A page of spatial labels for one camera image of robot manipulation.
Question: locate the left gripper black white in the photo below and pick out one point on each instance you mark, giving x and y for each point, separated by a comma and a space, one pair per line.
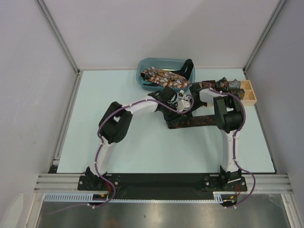
174, 118

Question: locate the rolled grey tie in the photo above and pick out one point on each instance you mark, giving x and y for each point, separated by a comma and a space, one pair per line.
234, 85

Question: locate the white cable duct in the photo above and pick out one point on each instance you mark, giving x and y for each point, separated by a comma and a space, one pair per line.
100, 198

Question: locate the pile of patterned ties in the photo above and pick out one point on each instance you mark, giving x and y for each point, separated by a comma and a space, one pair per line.
163, 78

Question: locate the dark orange floral tie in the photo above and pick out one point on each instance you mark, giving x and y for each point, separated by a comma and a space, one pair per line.
191, 121

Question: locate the rolled brown blue tie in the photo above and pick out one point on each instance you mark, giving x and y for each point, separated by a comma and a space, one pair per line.
240, 93

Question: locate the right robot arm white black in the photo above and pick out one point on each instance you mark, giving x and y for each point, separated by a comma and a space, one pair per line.
230, 117

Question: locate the blue plastic basin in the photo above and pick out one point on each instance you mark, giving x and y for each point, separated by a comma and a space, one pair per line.
181, 66

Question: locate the aluminium frame rail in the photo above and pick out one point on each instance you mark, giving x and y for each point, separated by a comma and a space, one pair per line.
265, 183

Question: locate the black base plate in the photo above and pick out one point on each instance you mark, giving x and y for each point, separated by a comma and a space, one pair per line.
161, 186

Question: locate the wooden compartment tray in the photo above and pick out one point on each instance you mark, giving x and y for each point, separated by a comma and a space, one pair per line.
250, 98

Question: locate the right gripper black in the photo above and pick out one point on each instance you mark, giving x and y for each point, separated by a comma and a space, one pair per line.
189, 114

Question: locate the rolled dark blue tie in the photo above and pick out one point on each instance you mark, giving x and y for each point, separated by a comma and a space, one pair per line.
221, 85

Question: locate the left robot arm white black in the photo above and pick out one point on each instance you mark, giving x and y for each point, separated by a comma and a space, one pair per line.
115, 123

